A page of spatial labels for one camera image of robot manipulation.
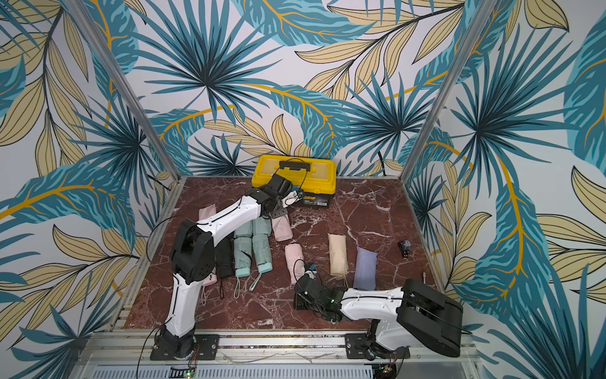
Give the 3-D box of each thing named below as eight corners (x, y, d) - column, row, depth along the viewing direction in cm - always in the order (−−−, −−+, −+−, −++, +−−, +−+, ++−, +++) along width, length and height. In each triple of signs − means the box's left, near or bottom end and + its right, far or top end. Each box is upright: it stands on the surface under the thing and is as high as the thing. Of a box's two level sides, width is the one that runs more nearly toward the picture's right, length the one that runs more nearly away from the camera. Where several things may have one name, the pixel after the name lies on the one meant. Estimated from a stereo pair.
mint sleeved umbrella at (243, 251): (234, 278, 89) (232, 274, 86) (236, 241, 98) (234, 237, 95) (252, 275, 89) (250, 272, 86) (252, 239, 99) (250, 235, 96)
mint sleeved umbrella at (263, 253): (257, 274, 90) (256, 270, 87) (253, 239, 99) (252, 236, 97) (274, 270, 91) (273, 267, 88) (269, 236, 100) (268, 233, 98)
